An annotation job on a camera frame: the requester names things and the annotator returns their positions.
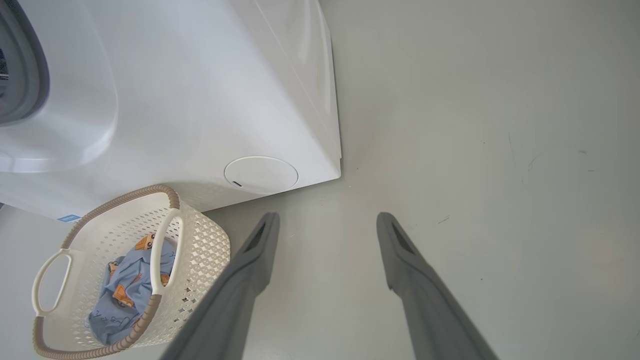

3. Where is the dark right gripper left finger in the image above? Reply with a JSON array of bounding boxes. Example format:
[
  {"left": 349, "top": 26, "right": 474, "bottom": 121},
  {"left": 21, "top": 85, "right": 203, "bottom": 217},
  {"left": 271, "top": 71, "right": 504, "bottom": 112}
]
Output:
[{"left": 159, "top": 212, "right": 281, "bottom": 360}]

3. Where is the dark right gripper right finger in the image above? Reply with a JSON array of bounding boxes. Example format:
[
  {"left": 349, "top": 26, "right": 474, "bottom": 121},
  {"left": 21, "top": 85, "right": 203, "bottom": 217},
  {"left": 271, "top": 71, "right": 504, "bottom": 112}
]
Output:
[{"left": 376, "top": 212, "right": 501, "bottom": 360}]

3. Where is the blue garment orange animal print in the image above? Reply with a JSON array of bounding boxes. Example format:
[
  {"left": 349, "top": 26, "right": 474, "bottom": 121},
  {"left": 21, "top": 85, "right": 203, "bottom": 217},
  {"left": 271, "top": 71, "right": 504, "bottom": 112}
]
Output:
[{"left": 107, "top": 233, "right": 177, "bottom": 308}]

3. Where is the blue patterned garment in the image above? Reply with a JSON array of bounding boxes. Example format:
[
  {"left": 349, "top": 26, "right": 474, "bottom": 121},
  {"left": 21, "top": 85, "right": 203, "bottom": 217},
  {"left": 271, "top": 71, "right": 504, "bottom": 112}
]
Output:
[{"left": 88, "top": 265, "right": 153, "bottom": 346}]

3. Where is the white front-load washing machine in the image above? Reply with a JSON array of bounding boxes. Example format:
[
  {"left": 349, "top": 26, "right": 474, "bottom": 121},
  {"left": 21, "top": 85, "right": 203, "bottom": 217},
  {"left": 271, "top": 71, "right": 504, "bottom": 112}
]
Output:
[{"left": 0, "top": 0, "right": 343, "bottom": 223}]

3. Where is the grey rubber door gasket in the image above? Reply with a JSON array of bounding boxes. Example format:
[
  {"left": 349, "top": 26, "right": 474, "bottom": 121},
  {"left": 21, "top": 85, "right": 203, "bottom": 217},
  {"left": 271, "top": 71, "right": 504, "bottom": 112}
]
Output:
[{"left": 0, "top": 0, "right": 51, "bottom": 126}]

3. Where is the cream basket with brown rim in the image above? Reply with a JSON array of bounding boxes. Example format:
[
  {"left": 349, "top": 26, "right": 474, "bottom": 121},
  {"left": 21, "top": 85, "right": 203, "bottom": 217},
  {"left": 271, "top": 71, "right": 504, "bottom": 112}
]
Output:
[{"left": 31, "top": 184, "right": 232, "bottom": 360}]

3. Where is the round white filter cover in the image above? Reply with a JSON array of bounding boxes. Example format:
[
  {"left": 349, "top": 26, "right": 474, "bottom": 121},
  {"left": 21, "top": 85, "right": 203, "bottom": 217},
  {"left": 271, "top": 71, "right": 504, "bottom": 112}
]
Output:
[{"left": 224, "top": 156, "right": 299, "bottom": 195}]

